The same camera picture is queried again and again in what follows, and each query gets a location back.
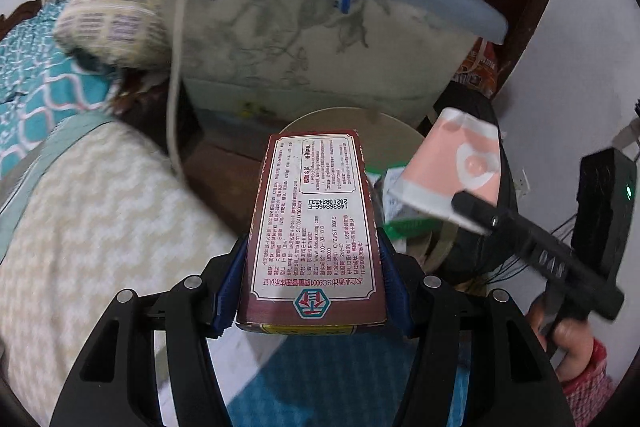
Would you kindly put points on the teal patterned quilt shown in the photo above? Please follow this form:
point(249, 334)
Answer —
point(40, 72)

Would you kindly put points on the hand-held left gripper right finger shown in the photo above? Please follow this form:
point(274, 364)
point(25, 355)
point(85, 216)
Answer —
point(395, 287)

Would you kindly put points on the green white wrapper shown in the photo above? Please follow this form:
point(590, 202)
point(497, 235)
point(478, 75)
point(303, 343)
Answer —
point(400, 207)

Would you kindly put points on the white wall socket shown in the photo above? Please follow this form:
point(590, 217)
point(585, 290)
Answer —
point(523, 182)

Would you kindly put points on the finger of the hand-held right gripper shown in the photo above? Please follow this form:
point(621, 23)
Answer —
point(540, 252)

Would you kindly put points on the pink white packet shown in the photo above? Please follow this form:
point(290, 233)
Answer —
point(450, 172)

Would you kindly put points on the beige chevron blanket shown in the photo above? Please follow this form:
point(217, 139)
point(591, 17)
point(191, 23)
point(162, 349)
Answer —
point(100, 232)

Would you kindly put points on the orange snack bag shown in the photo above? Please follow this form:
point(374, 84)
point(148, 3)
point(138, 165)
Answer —
point(480, 62)

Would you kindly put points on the beige plastic bin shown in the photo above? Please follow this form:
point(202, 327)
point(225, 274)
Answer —
point(390, 142)

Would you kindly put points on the person's right forearm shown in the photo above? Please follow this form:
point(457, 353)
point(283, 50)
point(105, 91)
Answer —
point(590, 397)

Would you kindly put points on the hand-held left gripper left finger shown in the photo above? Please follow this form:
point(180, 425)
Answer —
point(230, 292)

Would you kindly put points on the translucent storage box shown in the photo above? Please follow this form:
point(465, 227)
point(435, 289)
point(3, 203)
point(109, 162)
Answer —
point(300, 57)

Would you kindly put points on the maroon printed carton box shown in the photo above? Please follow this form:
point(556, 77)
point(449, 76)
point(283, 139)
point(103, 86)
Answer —
point(310, 227)

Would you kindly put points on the person's right hand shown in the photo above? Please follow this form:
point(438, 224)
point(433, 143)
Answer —
point(575, 347)

